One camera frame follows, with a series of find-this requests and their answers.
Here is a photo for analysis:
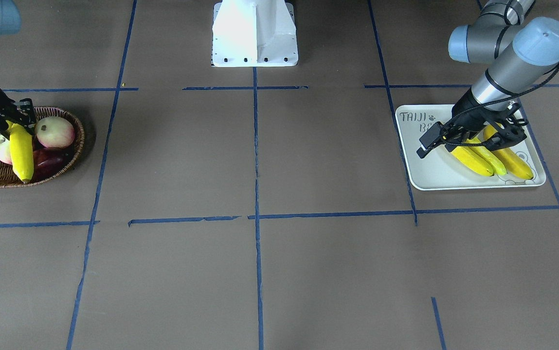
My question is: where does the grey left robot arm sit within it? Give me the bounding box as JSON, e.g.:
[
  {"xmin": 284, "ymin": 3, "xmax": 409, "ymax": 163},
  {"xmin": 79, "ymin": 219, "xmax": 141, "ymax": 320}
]
[{"xmin": 417, "ymin": 0, "xmax": 559, "ymax": 158}]

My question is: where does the yellow banana moved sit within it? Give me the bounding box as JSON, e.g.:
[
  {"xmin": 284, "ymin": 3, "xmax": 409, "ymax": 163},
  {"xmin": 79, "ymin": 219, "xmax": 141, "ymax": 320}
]
[
  {"xmin": 491, "ymin": 148, "xmax": 535, "ymax": 181},
  {"xmin": 466, "ymin": 138, "xmax": 507, "ymax": 175}
]

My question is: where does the white bear serving tray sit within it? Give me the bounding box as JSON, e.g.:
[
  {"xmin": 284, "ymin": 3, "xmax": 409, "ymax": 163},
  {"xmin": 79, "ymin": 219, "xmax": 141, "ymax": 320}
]
[{"xmin": 396, "ymin": 104, "xmax": 547, "ymax": 191}]

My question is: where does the pale green apple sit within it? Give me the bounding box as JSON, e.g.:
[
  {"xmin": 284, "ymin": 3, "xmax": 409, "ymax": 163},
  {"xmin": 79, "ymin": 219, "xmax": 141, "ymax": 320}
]
[{"xmin": 0, "ymin": 135, "xmax": 13, "ymax": 165}]

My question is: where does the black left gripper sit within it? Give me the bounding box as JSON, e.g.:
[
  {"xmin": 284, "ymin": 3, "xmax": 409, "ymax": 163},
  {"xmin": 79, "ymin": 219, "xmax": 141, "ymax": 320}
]
[{"xmin": 416, "ymin": 89, "xmax": 520, "ymax": 159}]

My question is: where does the yellow banana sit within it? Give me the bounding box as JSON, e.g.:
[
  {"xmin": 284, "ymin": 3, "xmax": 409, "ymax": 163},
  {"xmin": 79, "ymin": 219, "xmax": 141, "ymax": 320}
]
[{"xmin": 451, "ymin": 146, "xmax": 495, "ymax": 177}]

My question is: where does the yellow banana basket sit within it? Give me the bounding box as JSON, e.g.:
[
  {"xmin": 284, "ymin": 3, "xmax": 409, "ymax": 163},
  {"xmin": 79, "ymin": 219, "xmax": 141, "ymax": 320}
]
[{"xmin": 9, "ymin": 124, "xmax": 34, "ymax": 183}]

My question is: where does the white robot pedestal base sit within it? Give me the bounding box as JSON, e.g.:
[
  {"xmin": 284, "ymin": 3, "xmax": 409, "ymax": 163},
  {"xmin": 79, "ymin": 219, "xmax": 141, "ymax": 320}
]
[{"xmin": 211, "ymin": 0, "xmax": 299, "ymax": 67}]

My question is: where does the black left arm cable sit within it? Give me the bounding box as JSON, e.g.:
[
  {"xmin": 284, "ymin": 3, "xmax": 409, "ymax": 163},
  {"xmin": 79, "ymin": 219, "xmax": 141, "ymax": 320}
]
[{"xmin": 445, "ymin": 0, "xmax": 559, "ymax": 147}]

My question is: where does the brown wicker basket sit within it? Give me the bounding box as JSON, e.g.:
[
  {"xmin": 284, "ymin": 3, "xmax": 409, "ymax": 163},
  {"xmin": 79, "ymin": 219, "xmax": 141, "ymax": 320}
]
[{"xmin": 0, "ymin": 106, "xmax": 86, "ymax": 189}]

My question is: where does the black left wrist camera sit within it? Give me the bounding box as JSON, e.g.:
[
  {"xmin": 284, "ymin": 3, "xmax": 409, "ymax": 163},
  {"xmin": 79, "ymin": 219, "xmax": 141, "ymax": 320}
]
[{"xmin": 483, "ymin": 106, "xmax": 529, "ymax": 151}]

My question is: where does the dark purple plum fruit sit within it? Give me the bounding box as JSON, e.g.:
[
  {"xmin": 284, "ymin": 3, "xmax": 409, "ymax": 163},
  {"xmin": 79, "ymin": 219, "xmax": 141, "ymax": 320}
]
[{"xmin": 32, "ymin": 148, "xmax": 71, "ymax": 182}]

